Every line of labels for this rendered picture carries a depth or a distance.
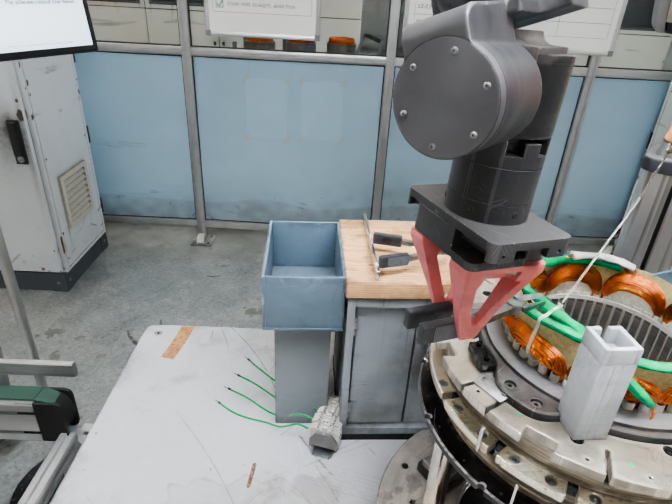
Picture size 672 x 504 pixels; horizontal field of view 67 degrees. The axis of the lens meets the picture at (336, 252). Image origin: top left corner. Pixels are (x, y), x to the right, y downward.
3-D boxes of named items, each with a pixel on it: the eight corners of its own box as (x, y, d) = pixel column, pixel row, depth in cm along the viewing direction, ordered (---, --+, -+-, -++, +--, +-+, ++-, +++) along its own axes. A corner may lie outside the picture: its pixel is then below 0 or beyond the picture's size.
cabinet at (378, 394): (337, 440, 77) (347, 298, 65) (332, 359, 94) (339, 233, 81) (462, 440, 78) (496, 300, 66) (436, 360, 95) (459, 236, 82)
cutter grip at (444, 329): (420, 346, 37) (424, 328, 36) (415, 339, 38) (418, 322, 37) (466, 336, 38) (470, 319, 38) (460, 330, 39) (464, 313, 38)
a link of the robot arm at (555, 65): (593, 37, 30) (503, 25, 33) (559, 35, 25) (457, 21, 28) (558, 149, 34) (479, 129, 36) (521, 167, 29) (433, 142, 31)
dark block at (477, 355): (481, 347, 49) (484, 337, 48) (494, 372, 46) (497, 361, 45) (467, 348, 48) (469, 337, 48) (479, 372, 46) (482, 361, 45)
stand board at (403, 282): (345, 298, 65) (347, 282, 63) (338, 232, 81) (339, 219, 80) (498, 300, 66) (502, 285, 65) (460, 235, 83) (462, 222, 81)
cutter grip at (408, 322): (407, 330, 38) (410, 313, 38) (402, 324, 39) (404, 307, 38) (451, 321, 40) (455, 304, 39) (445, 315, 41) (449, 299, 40)
